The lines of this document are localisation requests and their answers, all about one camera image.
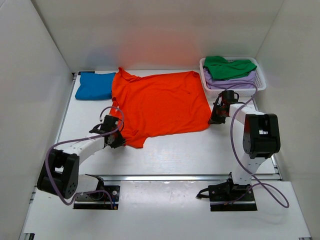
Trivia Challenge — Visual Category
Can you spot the orange t shirt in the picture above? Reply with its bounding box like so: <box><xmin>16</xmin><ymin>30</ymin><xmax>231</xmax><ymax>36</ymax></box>
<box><xmin>110</xmin><ymin>67</ymin><xmax>211</xmax><ymax>149</ymax></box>

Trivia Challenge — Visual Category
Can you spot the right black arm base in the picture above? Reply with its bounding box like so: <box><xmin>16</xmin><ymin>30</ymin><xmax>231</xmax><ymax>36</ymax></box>
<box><xmin>196</xmin><ymin>177</ymin><xmax>258</xmax><ymax>212</ymax></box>

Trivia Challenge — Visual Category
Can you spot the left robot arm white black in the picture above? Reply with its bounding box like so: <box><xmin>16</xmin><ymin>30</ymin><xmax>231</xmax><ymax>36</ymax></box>
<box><xmin>36</xmin><ymin>115</ymin><xmax>126</xmax><ymax>205</ymax></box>

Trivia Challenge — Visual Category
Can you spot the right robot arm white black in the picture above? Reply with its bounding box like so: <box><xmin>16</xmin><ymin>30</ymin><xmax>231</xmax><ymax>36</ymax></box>
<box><xmin>208</xmin><ymin>90</ymin><xmax>281</xmax><ymax>200</ymax></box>

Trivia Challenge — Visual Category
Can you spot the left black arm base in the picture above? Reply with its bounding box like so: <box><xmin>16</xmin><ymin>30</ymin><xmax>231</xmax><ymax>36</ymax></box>
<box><xmin>73</xmin><ymin>174</ymin><xmax>121</xmax><ymax>211</ymax></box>

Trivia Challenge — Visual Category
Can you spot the lavender t shirt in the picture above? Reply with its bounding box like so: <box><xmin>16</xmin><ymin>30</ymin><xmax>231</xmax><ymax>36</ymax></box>
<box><xmin>203</xmin><ymin>67</ymin><xmax>256</xmax><ymax>90</ymax></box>

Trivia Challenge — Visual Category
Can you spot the green t shirt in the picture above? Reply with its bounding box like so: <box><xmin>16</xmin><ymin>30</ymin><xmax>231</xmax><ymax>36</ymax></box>
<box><xmin>203</xmin><ymin>56</ymin><xmax>257</xmax><ymax>81</ymax></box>

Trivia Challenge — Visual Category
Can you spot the white plastic basket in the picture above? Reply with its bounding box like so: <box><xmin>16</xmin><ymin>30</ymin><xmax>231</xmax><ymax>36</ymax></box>
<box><xmin>199</xmin><ymin>56</ymin><xmax>267</xmax><ymax>99</ymax></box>

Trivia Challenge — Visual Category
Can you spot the folded blue t shirt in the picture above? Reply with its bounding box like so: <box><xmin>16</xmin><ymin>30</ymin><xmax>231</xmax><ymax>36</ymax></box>
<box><xmin>75</xmin><ymin>72</ymin><xmax>116</xmax><ymax>101</ymax></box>

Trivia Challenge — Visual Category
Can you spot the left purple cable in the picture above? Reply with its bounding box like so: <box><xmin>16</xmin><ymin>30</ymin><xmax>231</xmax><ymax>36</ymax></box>
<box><xmin>43</xmin><ymin>105</ymin><xmax>125</xmax><ymax>209</ymax></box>

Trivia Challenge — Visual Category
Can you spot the aluminium table rail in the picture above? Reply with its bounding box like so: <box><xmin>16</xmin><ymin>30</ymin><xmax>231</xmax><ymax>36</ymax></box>
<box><xmin>57</xmin><ymin>73</ymin><xmax>281</xmax><ymax>181</ymax></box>

